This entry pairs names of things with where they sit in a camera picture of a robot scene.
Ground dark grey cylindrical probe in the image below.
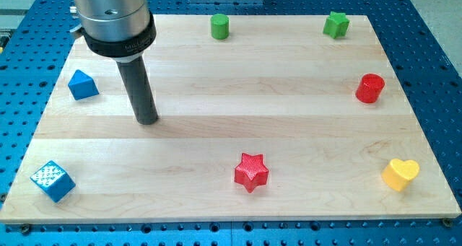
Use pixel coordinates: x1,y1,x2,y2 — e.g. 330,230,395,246
117,56,158,125

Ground blue cube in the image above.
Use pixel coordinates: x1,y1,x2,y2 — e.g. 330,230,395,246
30,160,76,203

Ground blue triangular prism block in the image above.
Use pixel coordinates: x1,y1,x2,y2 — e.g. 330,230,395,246
68,70,99,100

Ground green cylinder block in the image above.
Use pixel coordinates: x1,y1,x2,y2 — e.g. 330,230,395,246
210,14,230,40

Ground wooden board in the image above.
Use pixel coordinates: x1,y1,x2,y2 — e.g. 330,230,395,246
1,15,461,224

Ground red star block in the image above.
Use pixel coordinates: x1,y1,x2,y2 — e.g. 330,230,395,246
234,152,269,193

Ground green star block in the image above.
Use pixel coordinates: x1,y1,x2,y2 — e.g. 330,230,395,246
323,12,349,39

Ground red cylinder block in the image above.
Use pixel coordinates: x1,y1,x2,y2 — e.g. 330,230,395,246
355,74,385,103

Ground yellow heart block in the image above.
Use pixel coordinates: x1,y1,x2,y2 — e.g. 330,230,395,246
381,158,420,192

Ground blue perforated table plate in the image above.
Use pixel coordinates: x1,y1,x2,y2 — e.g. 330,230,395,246
1,0,461,245

